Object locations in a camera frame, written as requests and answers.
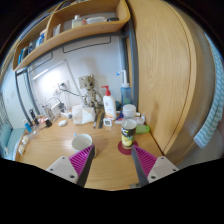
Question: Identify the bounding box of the wooden shelf unit with items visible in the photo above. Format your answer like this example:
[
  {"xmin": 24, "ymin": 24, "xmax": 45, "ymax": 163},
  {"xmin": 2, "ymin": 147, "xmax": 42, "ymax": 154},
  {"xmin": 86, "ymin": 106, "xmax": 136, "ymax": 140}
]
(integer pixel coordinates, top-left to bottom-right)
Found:
[{"xmin": 12, "ymin": 0, "xmax": 131, "ymax": 72}]

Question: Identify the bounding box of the striped white towel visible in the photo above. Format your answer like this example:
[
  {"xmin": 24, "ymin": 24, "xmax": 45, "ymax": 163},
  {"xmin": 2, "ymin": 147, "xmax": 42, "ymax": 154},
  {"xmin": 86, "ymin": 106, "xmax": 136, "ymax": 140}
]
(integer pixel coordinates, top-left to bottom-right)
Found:
[{"xmin": 193, "ymin": 33, "xmax": 224, "ymax": 149}]

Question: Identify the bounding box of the small blue and white bottle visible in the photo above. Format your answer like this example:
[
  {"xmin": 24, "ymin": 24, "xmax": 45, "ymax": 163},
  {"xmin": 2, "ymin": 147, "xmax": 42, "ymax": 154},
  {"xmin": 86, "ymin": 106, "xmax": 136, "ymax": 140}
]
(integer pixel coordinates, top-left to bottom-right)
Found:
[{"xmin": 22, "ymin": 119, "xmax": 34, "ymax": 134}]

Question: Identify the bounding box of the metal cup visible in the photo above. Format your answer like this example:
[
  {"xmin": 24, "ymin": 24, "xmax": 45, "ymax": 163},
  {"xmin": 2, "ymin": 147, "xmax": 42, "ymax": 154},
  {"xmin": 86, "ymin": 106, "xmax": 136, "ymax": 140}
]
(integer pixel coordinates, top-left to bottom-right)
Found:
[{"xmin": 49, "ymin": 102, "xmax": 62, "ymax": 116}]

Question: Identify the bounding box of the white desk lamp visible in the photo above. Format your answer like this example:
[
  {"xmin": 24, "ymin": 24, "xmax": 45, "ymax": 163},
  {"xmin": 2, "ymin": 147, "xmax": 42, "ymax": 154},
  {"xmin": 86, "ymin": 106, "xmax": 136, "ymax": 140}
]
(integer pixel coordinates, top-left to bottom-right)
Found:
[{"xmin": 32, "ymin": 59, "xmax": 84, "ymax": 108}]

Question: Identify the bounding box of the wrapped round bread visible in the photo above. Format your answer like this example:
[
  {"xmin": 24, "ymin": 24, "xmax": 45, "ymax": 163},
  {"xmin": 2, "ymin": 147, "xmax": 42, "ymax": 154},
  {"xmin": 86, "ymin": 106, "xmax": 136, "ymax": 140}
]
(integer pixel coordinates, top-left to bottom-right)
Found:
[
  {"xmin": 20, "ymin": 134, "xmax": 31, "ymax": 145},
  {"xmin": 17, "ymin": 143, "xmax": 27, "ymax": 155}
]

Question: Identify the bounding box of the flat round red coaster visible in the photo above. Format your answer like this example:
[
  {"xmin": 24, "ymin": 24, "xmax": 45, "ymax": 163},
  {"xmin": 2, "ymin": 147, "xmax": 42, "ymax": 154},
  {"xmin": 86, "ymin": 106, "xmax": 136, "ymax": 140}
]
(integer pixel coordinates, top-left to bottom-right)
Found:
[{"xmin": 117, "ymin": 139, "xmax": 139, "ymax": 156}]

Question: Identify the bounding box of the clear drink bottle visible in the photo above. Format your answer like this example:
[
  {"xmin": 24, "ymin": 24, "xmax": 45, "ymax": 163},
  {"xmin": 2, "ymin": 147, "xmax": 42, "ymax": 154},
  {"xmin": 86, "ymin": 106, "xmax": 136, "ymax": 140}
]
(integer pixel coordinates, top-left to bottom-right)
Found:
[{"xmin": 120, "ymin": 103, "xmax": 138, "ymax": 150}]

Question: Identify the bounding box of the clear blue bottle, white nozzle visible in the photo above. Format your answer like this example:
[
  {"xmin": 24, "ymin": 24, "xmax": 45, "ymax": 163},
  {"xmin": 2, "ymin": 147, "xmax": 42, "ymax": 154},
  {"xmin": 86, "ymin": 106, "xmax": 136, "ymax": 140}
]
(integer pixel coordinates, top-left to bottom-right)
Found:
[{"xmin": 116, "ymin": 69, "xmax": 134, "ymax": 113}]

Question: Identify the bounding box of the white pump bottle, red top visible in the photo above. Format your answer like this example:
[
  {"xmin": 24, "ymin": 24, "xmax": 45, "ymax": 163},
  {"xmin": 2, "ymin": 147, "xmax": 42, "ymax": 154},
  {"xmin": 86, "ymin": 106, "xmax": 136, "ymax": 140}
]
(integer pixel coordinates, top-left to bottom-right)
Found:
[{"xmin": 101, "ymin": 85, "xmax": 118, "ymax": 121}]

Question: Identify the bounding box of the bed with pale sheet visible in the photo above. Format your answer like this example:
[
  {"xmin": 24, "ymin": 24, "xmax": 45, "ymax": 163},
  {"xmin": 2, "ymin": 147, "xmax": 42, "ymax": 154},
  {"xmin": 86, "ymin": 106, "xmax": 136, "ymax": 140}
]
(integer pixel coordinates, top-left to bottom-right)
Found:
[{"xmin": 4, "ymin": 128, "xmax": 26, "ymax": 161}]

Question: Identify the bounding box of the red flat pack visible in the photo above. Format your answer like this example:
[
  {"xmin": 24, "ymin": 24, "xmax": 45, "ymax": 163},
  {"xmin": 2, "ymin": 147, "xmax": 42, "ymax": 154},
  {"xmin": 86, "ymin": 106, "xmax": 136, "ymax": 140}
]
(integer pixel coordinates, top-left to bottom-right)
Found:
[{"xmin": 35, "ymin": 115, "xmax": 48, "ymax": 124}]

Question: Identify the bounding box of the wooden tree figurine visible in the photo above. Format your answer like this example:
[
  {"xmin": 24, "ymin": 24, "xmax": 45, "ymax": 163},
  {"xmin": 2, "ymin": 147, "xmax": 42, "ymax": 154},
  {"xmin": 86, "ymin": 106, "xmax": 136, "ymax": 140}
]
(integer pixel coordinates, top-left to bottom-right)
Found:
[{"xmin": 78, "ymin": 74, "xmax": 104, "ymax": 113}]

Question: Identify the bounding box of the small green flat item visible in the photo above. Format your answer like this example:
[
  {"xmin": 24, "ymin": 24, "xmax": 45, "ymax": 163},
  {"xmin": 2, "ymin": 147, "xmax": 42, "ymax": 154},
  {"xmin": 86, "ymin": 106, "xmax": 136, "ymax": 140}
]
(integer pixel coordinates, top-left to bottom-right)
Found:
[{"xmin": 134, "ymin": 123, "xmax": 152, "ymax": 135}]

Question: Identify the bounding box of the white mug with blue patches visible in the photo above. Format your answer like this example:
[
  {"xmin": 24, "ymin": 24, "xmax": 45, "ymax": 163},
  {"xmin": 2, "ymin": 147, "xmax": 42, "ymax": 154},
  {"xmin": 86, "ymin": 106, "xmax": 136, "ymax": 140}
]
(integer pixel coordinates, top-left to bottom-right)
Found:
[{"xmin": 71, "ymin": 133, "xmax": 98, "ymax": 158}]

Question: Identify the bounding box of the white cable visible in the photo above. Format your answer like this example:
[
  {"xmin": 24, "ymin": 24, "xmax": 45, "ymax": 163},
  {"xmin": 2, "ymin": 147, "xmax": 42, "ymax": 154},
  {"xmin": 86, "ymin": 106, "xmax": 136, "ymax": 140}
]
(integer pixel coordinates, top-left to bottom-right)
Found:
[{"xmin": 29, "ymin": 124, "xmax": 51, "ymax": 138}]

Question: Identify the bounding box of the white power strip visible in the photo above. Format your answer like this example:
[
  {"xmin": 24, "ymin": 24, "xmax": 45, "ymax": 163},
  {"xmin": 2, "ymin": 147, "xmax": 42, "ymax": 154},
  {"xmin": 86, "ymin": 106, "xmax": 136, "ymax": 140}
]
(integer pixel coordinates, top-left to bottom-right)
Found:
[{"xmin": 59, "ymin": 111, "xmax": 74, "ymax": 119}]

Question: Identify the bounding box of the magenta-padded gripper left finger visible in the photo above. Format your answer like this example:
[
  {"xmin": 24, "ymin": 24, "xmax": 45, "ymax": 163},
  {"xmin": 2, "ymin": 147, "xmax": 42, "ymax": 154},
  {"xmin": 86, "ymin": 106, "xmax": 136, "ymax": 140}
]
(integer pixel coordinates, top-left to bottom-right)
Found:
[{"xmin": 45, "ymin": 144, "xmax": 96, "ymax": 188}]

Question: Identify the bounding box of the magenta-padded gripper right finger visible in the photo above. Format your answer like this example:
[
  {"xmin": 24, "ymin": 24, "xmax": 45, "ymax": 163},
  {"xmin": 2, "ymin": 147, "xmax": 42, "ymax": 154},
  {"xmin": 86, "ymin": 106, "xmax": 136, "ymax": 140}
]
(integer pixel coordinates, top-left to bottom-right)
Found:
[{"xmin": 131, "ymin": 144, "xmax": 180, "ymax": 187}]

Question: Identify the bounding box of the small white clock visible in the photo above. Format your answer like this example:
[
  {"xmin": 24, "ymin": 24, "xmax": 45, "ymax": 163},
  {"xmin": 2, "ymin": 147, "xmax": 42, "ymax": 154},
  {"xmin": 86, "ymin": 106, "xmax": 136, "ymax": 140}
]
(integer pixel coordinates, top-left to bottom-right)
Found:
[{"xmin": 102, "ymin": 117, "xmax": 114, "ymax": 128}]

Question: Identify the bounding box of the teal pillow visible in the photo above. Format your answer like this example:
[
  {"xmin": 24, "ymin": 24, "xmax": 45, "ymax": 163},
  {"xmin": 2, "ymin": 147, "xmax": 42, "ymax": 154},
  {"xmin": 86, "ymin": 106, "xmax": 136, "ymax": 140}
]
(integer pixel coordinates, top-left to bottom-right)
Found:
[{"xmin": 0, "ymin": 123, "xmax": 14, "ymax": 148}]

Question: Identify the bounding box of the black cable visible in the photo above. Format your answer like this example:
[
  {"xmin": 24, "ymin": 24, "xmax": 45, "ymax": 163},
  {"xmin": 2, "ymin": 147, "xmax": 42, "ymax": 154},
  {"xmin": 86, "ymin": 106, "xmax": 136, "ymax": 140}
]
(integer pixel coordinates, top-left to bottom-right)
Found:
[{"xmin": 59, "ymin": 84, "xmax": 84, "ymax": 98}]

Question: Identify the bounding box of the black cylinder device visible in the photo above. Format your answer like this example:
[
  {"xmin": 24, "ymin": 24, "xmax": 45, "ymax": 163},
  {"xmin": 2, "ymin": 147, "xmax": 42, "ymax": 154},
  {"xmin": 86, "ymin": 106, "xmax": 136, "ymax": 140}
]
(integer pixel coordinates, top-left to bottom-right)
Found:
[{"xmin": 28, "ymin": 108, "xmax": 38, "ymax": 127}]

